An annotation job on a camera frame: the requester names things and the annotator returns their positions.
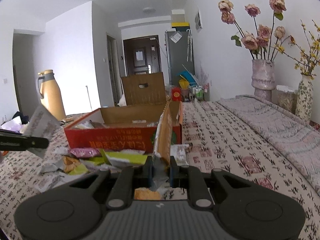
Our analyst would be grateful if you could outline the yellow flower branches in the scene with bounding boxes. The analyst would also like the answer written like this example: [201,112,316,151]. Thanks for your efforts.
[273,20,319,80]

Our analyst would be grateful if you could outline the wire storage cart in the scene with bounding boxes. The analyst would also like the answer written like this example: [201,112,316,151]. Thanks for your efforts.
[188,84,210,102]

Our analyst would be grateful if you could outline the white pork floss snack pack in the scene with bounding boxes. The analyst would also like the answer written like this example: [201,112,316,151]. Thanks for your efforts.
[21,103,63,159]

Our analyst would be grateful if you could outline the pink ribbed vase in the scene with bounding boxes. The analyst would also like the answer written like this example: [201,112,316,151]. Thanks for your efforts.
[251,59,276,102]

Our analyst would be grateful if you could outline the dark brown door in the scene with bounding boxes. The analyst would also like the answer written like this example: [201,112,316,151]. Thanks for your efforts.
[123,35,161,76]

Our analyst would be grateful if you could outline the grey refrigerator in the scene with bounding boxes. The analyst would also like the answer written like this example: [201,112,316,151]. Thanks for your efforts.
[165,31,195,86]

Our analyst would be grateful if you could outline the dried pink roses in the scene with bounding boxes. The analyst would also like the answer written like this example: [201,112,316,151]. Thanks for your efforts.
[217,0,290,62]

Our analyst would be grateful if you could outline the floral white vase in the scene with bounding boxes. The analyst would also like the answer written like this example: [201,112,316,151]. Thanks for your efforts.
[295,74,313,124]

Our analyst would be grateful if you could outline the clear snack jar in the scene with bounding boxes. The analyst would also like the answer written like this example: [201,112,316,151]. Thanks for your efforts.
[276,85,297,114]

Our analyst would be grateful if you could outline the folded grey blanket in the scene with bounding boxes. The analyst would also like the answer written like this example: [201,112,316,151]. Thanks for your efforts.
[218,95,319,193]

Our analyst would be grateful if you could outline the green white snack pack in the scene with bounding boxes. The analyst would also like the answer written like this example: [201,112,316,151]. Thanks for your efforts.
[68,164,89,176]

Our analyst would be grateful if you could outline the beige thermos jug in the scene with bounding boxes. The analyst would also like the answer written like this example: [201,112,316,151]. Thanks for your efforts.
[37,69,66,121]

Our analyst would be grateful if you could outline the red cardboard box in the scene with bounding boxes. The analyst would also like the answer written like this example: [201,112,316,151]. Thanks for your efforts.
[63,100,183,153]

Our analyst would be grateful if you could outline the long green snack bar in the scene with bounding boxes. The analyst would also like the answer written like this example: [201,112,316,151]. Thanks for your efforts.
[99,149,148,168]

